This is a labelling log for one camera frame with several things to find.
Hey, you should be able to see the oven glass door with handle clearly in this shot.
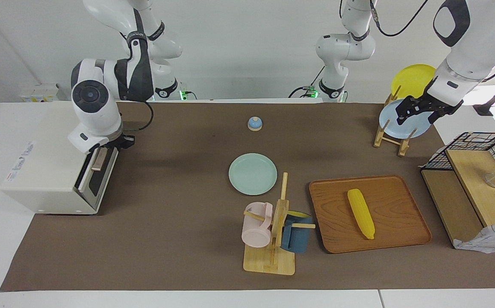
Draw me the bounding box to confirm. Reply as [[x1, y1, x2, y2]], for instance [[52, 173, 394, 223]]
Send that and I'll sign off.
[[76, 145, 120, 213]]

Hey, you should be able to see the yellow corn cob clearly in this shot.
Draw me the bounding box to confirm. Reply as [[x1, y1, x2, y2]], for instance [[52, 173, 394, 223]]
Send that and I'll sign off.
[[347, 189, 375, 240]]

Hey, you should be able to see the pale green plate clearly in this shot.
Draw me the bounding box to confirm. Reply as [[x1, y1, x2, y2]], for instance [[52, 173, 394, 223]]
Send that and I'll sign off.
[[229, 153, 278, 195]]

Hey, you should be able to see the white toaster oven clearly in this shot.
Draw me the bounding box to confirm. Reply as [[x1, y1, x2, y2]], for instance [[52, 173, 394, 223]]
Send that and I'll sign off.
[[0, 101, 120, 215]]

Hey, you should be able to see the light blue plate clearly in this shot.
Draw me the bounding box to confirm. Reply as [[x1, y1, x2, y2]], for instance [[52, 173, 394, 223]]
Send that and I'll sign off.
[[379, 99, 433, 139]]

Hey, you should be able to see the wooden plate rack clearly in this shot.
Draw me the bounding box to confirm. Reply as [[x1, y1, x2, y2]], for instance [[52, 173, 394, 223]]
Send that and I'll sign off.
[[373, 86, 428, 157]]

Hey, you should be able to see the yellow plate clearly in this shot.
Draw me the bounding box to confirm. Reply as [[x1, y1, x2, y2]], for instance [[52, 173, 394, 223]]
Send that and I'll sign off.
[[391, 64, 438, 104]]

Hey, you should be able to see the wooden two-tier shelf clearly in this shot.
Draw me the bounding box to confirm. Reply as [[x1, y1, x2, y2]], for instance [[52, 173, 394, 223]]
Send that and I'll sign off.
[[421, 149, 495, 249]]

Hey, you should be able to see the white power box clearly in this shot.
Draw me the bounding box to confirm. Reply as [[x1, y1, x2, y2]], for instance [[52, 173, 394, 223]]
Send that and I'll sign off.
[[19, 83, 67, 102]]

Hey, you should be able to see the brown table mat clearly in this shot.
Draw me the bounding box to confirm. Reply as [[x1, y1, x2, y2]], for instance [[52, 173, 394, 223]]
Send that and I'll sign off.
[[0, 101, 495, 292]]

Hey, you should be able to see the brown wooden tray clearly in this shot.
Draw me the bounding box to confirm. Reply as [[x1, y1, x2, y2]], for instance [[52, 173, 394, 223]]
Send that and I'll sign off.
[[309, 175, 433, 254]]

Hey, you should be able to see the dark blue mug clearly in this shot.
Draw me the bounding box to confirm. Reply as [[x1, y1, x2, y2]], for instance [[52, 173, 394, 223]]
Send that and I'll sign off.
[[280, 210, 313, 253]]

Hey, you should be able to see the pink mug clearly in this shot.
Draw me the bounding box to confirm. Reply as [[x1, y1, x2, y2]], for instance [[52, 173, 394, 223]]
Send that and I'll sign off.
[[242, 202, 274, 248]]

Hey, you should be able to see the wooden mug tree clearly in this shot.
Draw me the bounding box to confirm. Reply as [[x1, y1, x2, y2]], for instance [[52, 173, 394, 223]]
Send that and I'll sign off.
[[243, 172, 316, 275]]

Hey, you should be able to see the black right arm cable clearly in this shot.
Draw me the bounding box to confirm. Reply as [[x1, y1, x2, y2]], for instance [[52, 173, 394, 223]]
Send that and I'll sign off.
[[121, 101, 154, 131]]

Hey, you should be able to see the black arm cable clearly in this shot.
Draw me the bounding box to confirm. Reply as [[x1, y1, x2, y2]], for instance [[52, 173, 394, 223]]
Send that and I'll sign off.
[[371, 0, 430, 37], [121, 101, 154, 131]]

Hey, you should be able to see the black wire basket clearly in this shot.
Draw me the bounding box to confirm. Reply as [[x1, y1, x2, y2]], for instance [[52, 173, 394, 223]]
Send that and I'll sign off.
[[421, 132, 495, 197]]

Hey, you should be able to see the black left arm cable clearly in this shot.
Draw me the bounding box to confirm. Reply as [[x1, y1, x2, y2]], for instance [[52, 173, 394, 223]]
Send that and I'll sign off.
[[371, 0, 430, 37]]

